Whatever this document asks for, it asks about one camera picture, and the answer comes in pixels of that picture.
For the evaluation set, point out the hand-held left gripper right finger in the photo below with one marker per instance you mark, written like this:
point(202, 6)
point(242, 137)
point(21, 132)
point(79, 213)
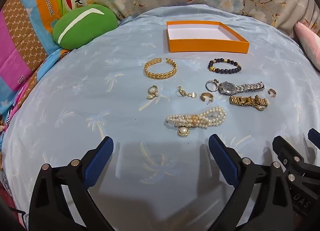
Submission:
point(221, 157)

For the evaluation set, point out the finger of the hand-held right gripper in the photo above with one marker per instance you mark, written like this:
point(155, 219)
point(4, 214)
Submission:
point(283, 147)
point(314, 137)

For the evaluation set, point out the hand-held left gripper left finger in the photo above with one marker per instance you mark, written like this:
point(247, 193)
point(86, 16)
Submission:
point(100, 161)

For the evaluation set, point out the small gold hoop earring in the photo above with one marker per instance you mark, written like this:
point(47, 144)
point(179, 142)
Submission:
point(272, 93)

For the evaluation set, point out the gold wristwatch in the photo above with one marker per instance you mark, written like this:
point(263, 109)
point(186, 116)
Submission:
point(246, 101)

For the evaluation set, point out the silver wristwatch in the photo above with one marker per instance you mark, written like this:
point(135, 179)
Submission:
point(228, 88)

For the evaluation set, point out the gold leaf bangle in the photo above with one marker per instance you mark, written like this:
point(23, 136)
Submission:
point(160, 74)

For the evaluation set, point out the orange cardboard box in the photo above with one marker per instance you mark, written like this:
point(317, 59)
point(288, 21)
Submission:
point(200, 36)

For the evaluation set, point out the light blue palm sheet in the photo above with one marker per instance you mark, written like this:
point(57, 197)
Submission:
point(87, 101)

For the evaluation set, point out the wide gold hoop earring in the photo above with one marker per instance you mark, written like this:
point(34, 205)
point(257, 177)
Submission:
point(206, 96)

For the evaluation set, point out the pearl drop hoop earring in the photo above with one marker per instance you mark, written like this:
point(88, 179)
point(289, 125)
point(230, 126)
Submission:
point(152, 93)

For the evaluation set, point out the pink pillow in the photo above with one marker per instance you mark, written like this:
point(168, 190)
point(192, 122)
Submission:
point(310, 43)

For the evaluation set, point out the green cushion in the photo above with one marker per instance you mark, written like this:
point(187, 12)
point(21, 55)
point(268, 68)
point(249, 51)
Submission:
point(85, 27)

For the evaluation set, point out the cartoon printed blanket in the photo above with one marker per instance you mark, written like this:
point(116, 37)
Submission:
point(27, 33)

